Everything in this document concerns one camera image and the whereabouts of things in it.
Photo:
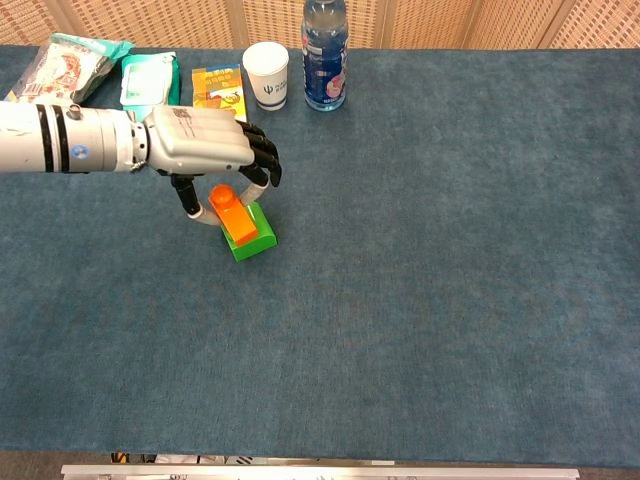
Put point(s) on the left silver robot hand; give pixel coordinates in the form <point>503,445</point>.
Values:
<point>200,142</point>

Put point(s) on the orange toy block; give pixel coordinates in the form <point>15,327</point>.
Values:
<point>237,222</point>

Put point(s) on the green toy block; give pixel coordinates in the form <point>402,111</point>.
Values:
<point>261,240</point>

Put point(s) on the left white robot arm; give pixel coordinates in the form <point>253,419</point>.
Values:
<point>75,140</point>

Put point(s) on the yellow blue carton box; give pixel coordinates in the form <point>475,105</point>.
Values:
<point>220,82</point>

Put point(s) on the teal wet wipes pack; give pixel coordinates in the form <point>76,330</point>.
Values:
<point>147,80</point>

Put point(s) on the white paper cup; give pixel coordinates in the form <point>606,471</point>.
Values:
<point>267,75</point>

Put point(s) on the woven wicker folding screen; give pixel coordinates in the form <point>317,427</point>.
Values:
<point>150,20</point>

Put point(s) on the blue drink bottle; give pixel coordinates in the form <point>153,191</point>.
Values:
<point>325,65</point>

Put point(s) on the white teal snack bag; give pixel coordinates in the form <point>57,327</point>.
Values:
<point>60,70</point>

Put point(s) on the blue felt table cloth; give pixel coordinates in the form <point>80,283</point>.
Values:
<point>400,325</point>

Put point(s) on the aluminium profile rail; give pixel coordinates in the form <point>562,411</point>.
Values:
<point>320,472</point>

